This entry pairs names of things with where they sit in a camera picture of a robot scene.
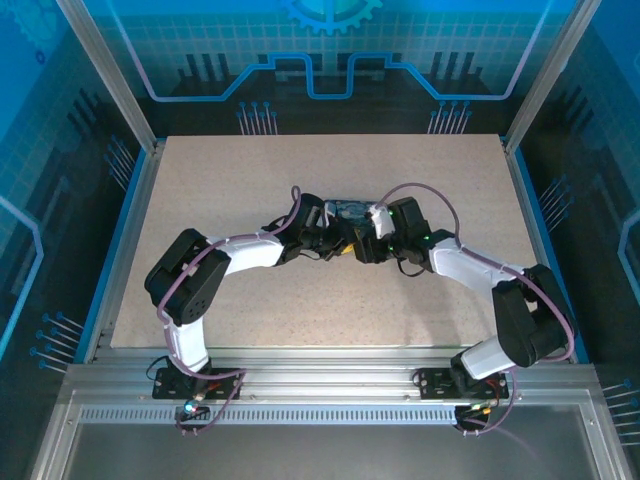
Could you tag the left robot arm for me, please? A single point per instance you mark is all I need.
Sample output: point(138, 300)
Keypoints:
point(250, 252)

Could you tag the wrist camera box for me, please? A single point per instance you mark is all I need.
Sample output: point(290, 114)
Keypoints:
point(327, 214)
point(381, 220)

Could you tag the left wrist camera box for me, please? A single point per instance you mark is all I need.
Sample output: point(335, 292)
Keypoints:
point(327, 214)

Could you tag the grey metal tray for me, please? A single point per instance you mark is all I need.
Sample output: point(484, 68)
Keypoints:
point(325, 455)

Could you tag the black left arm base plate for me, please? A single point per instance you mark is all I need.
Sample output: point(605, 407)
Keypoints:
point(225, 387)

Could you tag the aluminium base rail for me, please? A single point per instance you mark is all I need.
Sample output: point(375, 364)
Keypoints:
point(325, 380)

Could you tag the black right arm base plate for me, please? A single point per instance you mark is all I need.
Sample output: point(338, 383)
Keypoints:
point(435, 385)

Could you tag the starry night print box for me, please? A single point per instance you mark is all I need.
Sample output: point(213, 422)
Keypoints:
point(350, 207)

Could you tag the aluminium frame post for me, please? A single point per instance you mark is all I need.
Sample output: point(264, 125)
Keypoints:
point(545, 75)
point(115, 80)

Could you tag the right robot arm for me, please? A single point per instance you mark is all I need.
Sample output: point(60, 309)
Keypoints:
point(465, 265)

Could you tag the blue table edge strip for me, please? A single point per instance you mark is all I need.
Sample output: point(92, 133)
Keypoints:
point(112, 255)
point(538, 225)

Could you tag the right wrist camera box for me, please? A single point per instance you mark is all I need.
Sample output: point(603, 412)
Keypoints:
point(381, 220)

